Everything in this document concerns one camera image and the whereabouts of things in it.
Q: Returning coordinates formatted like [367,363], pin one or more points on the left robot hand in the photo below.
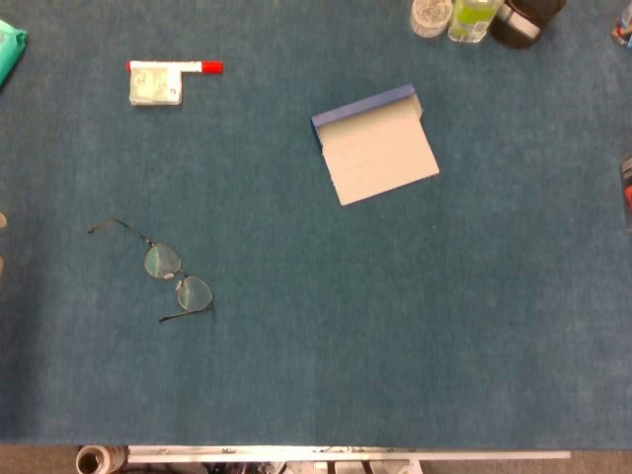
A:
[2,220]

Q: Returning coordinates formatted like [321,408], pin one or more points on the wire-frame eyeglasses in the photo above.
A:
[160,260]

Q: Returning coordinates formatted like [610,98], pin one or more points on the green wet wipes pack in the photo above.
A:
[9,49]

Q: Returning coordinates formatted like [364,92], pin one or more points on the small white card box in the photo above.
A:
[155,88]

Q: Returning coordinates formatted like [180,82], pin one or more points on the brown tape roll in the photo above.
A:
[94,460]

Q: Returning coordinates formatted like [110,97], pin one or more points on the red capped white marker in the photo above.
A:
[211,67]

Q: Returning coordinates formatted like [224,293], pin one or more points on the blue felt table cloth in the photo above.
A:
[316,321]

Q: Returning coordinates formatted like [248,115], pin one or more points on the open blue cardboard box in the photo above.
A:
[380,158]

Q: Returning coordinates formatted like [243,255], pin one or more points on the clear jar of clips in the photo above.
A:
[429,17]

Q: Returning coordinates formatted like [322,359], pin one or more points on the green liquid plastic bottle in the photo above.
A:
[471,20]

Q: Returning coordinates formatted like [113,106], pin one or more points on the black mesh pen holder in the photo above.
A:
[523,24]

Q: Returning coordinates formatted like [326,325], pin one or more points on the red and black object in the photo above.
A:
[627,192]

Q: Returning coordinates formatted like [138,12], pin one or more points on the clear tube with pencils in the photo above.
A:
[623,30]

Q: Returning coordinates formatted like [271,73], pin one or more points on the white metal table rail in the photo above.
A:
[444,454]

